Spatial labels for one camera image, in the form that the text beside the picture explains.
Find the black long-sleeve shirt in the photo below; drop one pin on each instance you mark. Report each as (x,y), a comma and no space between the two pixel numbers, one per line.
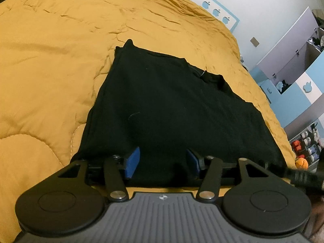
(164,111)

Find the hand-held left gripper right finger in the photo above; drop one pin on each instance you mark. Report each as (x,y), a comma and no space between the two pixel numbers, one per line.
(193,163)

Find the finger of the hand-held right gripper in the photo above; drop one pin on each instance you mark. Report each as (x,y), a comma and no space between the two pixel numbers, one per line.
(301,177)

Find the white and blue headboard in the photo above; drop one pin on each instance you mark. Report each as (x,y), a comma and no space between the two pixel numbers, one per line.
(215,7)

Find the mustard yellow quilt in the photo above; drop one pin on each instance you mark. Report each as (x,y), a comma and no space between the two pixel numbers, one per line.
(55,55)

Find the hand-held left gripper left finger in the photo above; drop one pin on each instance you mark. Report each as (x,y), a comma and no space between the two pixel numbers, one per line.
(132,162)

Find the blue and white wardrobe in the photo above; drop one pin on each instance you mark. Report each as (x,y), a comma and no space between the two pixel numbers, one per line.
(301,93)

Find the cluttered storage rack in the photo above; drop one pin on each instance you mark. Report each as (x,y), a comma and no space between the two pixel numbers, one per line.
(307,144)

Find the wall switch plate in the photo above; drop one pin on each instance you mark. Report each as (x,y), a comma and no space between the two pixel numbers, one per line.
(254,41)

